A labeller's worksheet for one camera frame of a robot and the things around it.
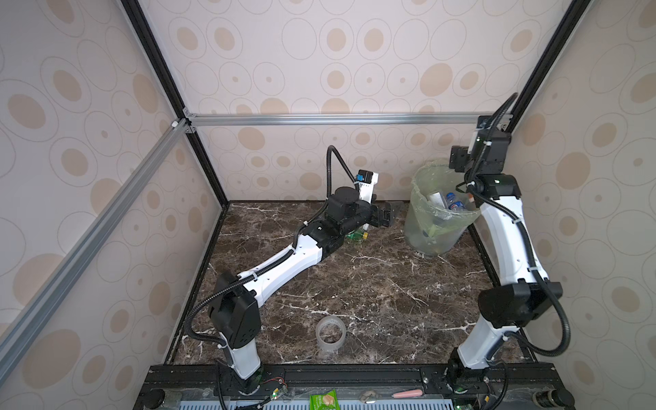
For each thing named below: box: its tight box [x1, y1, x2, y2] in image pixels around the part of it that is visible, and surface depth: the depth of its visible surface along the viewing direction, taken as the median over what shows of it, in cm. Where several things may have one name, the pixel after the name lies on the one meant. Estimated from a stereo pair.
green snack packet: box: [308, 388, 340, 410], surface depth 70 cm
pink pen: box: [391, 389, 423, 399], surface depth 73 cm
